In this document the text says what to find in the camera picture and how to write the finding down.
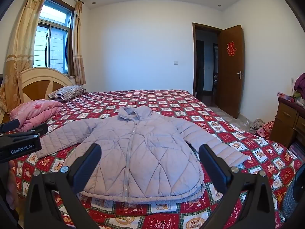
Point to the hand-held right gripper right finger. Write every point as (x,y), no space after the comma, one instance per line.
(213,169)

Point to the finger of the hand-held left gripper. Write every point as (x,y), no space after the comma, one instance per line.
(33,130)
(9,125)

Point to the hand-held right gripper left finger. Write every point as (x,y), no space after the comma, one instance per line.
(89,164)

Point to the lilac quilted puffer jacket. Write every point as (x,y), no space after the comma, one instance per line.
(147,152)

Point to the person's left hand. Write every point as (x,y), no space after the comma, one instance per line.
(12,183)

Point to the pink folded blanket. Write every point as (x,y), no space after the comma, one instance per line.
(35,111)

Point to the striped pillow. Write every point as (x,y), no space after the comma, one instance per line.
(68,91)

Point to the wooden bed headboard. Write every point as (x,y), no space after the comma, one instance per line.
(38,72)

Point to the grey crumpled cloth pile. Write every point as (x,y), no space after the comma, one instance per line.
(257,124)

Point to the wide beige floral curtain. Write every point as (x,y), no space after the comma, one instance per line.
(21,52)

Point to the bed with red printed quilt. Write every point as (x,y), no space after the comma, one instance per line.
(166,100)

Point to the grey textured fabric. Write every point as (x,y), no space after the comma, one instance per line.
(294,193)

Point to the brown wooden dresser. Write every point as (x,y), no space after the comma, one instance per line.
(283,121)

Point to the stack of books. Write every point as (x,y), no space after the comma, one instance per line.
(297,151)

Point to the brown wooden door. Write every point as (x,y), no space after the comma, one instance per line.
(230,81)

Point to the narrow beige floral curtain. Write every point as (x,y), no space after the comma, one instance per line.
(78,47)

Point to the pink flat box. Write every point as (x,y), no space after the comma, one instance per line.
(286,96)

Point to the red paper door decoration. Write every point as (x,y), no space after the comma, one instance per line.
(231,49)

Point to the purple cloth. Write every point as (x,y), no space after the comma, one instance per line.
(300,82)

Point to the brown door frame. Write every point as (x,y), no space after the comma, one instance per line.
(193,64)

